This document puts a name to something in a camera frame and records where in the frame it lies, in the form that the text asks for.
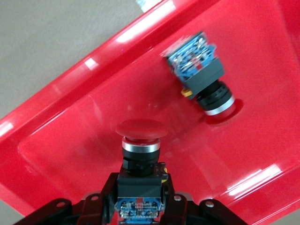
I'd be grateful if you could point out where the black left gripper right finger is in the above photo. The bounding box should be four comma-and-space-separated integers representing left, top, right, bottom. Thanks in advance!
161, 173, 247, 225

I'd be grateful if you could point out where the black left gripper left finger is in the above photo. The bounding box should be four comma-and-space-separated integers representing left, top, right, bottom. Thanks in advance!
22, 172, 120, 225

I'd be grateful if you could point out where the red mushroom push button switch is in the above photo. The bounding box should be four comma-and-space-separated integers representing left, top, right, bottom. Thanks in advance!
114, 119, 170, 225
161, 31, 245, 127

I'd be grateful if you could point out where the red plastic tray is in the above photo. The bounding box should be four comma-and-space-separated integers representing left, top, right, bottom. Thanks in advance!
0, 0, 300, 225

